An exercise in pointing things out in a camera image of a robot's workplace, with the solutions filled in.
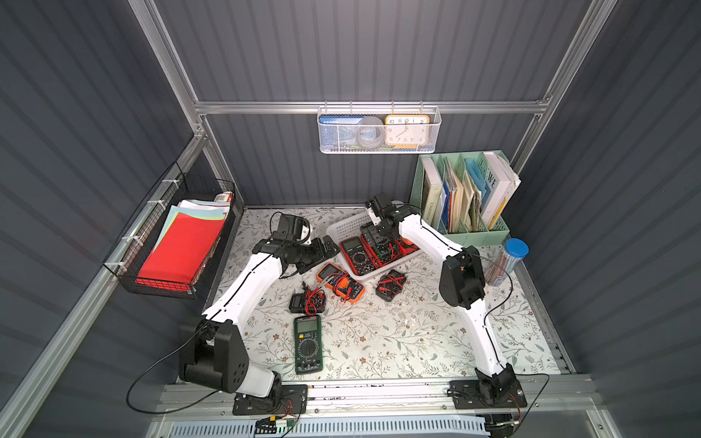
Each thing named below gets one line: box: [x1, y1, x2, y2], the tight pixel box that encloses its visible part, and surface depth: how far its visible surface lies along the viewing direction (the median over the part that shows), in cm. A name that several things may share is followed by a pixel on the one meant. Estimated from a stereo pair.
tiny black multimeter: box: [288, 288, 327, 316], surface depth 90 cm
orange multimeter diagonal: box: [315, 262, 367, 304], surface depth 93 cm
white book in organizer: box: [481, 151, 522, 230], surface depth 99 cm
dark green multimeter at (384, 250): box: [372, 243, 393, 260], surface depth 98 cm
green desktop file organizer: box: [409, 149, 512, 249], surface depth 101 cm
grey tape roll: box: [355, 115, 386, 150], surface depth 89 cm
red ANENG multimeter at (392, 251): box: [360, 235, 419, 266], surface depth 99 cm
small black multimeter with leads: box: [375, 269, 408, 303], surface depth 95 cm
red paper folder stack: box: [136, 198, 231, 291], surface depth 75 cm
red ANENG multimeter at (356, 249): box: [339, 235, 377, 276], surface depth 103 cm
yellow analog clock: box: [385, 114, 431, 150], surface depth 90 cm
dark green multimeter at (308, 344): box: [293, 314, 324, 376], surface depth 82 cm
